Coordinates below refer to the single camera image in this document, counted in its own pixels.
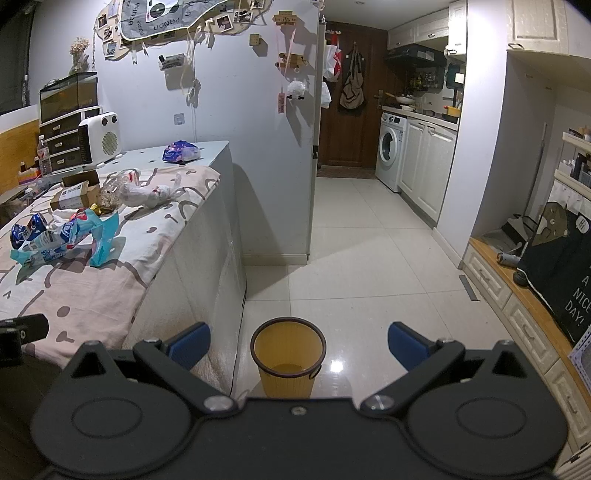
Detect white washing machine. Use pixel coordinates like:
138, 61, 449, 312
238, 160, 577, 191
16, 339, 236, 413
376, 111, 408, 193

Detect black printed pillow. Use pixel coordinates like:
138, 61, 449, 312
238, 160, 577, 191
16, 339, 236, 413
517, 202, 591, 345

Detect white desktop fan heater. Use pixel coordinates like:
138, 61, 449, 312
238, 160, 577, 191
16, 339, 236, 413
78, 112, 122, 170

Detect wall switch plate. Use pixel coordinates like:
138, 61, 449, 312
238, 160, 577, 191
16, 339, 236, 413
173, 113, 185, 125

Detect purple blue tissue pack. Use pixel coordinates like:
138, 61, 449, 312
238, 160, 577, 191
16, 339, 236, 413
162, 140, 201, 165

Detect crushed blue Pepsi can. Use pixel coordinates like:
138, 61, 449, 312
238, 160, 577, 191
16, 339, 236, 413
10, 213, 47, 250

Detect white plush wall toy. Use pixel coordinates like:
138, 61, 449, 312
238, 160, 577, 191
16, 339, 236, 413
287, 80, 308, 100

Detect water bottle red label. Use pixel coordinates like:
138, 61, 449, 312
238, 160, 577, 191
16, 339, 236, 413
37, 134, 51, 176

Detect black range hood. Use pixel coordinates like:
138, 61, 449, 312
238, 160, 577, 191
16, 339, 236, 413
385, 44, 447, 68

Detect brown cardboard parcel box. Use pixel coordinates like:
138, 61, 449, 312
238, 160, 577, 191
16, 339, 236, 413
50, 170, 101, 210

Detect clear plastic bottle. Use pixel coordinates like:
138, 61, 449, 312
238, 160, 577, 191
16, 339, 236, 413
98, 169, 139, 209

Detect white drawer bench cabinet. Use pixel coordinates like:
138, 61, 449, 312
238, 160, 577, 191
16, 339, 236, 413
462, 238, 590, 452

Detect brown wooden door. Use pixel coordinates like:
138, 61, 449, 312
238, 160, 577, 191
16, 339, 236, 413
318, 22, 389, 169

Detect white drawer organizer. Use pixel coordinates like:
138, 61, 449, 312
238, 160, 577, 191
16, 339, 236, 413
40, 106, 101, 172

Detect dark glass fish tank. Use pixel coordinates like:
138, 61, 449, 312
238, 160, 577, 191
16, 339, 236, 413
39, 72, 98, 123

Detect dried flower bouquet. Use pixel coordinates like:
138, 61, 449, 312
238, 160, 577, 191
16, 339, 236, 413
70, 37, 89, 74

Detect gold foil wrapper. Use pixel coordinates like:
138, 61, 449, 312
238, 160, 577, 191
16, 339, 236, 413
89, 203, 115, 216

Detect white plastic bag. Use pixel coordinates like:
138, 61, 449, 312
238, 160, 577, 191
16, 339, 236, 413
119, 174, 183, 209

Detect teal snack wrapper bag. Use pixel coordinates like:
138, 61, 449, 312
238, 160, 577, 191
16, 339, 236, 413
10, 209, 119, 268

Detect hanging brown bag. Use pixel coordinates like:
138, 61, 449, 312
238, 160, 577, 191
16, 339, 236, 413
339, 42, 365, 111

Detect wall photo collage banner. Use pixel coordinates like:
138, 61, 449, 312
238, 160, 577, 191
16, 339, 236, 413
93, 0, 273, 61

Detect white cloth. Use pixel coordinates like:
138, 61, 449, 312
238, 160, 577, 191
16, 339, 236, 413
48, 209, 79, 231

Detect yellow trash bin brown rim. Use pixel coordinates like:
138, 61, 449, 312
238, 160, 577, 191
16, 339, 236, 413
250, 317, 327, 399

